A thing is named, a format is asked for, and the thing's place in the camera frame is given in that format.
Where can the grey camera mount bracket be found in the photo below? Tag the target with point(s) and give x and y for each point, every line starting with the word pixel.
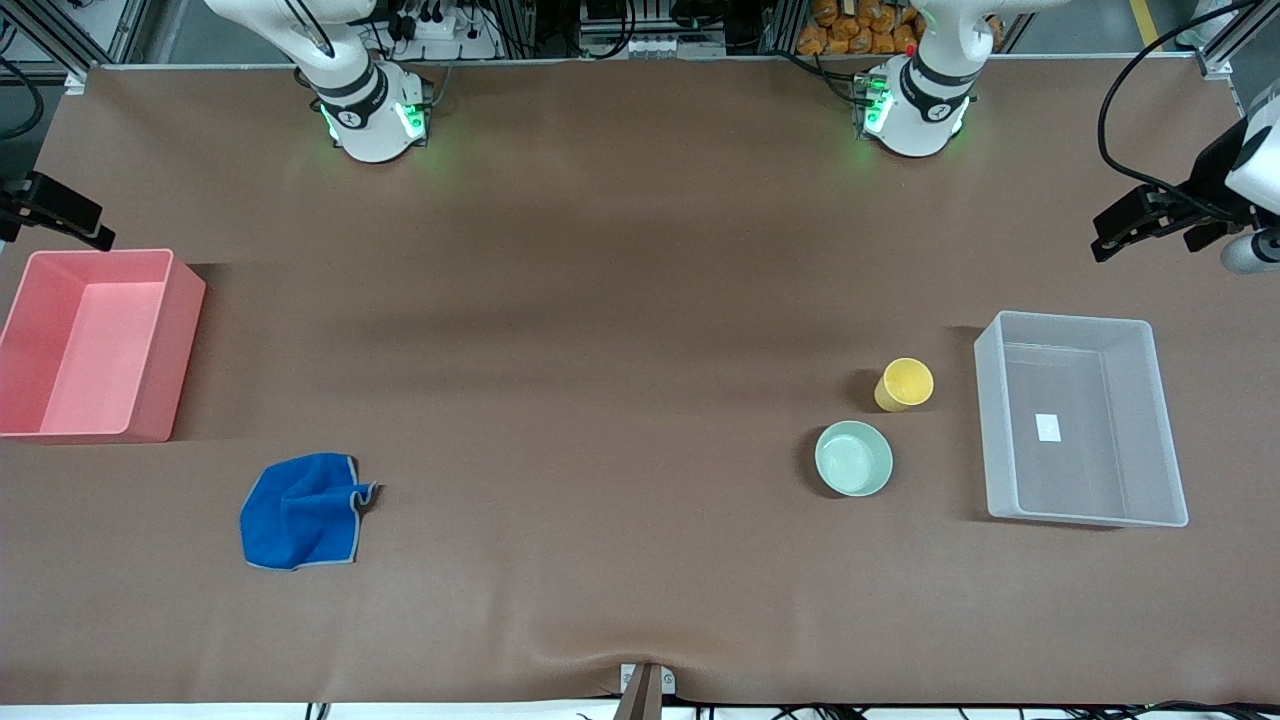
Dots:
pixel 645 690

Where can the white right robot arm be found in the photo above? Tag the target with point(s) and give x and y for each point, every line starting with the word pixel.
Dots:
pixel 372 125

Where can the yellow plastic cup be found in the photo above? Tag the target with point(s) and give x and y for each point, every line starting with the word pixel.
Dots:
pixel 903 386

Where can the white power strip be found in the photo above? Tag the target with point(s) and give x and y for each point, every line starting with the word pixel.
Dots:
pixel 450 30

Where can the blue microfibre cloth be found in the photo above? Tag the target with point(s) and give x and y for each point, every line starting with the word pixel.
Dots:
pixel 300 515

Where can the brown table cover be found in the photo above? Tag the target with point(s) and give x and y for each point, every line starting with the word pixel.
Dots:
pixel 600 400

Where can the aluminium frame post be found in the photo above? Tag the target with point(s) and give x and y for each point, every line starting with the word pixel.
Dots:
pixel 1215 45
pixel 80 40

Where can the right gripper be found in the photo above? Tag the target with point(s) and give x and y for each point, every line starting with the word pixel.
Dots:
pixel 40 197

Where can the pink plastic bin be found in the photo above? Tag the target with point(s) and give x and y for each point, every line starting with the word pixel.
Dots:
pixel 100 345

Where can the white rectangular label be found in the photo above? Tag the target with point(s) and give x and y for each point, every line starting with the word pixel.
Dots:
pixel 1047 427

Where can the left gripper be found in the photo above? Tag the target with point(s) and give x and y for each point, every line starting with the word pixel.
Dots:
pixel 1207 172

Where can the light green bowl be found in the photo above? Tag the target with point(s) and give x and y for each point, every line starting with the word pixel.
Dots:
pixel 853 458

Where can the orange snack bag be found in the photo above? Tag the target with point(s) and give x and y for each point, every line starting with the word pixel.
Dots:
pixel 885 25
pixel 818 38

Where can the clear plastic bin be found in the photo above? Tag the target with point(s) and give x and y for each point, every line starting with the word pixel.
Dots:
pixel 1080 420

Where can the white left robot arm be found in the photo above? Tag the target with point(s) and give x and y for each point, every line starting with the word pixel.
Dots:
pixel 915 120

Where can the black electronics box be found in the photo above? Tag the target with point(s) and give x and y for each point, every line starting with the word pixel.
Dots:
pixel 650 20

